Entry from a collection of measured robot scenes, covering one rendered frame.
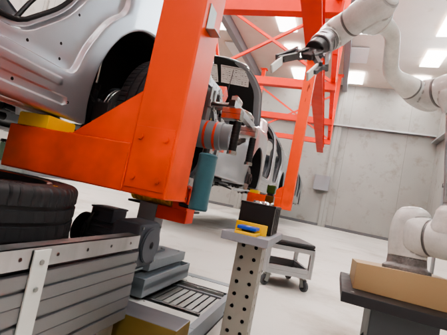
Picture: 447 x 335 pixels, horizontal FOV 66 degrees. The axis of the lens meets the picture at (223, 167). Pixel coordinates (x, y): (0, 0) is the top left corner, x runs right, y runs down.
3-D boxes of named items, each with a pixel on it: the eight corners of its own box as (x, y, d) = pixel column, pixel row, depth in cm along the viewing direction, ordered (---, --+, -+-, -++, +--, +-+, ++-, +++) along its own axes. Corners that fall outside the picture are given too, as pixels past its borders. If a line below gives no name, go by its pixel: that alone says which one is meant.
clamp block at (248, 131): (240, 136, 186) (242, 127, 187) (257, 138, 184) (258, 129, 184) (238, 134, 181) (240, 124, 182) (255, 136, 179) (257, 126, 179)
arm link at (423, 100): (401, 78, 156) (431, 70, 144) (424, 96, 164) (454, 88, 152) (396, 104, 154) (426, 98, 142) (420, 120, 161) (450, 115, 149)
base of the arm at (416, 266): (428, 273, 155) (429, 261, 156) (432, 276, 136) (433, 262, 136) (383, 264, 163) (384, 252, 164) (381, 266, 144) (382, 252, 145)
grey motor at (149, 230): (68, 274, 154) (85, 198, 157) (149, 301, 142) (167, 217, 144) (35, 282, 137) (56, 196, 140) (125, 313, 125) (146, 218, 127)
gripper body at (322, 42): (308, 34, 124) (295, 45, 119) (330, 38, 119) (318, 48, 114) (308, 54, 129) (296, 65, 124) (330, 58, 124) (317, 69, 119)
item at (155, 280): (130, 262, 198) (134, 245, 199) (187, 278, 187) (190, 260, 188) (69, 277, 150) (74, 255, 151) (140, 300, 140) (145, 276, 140)
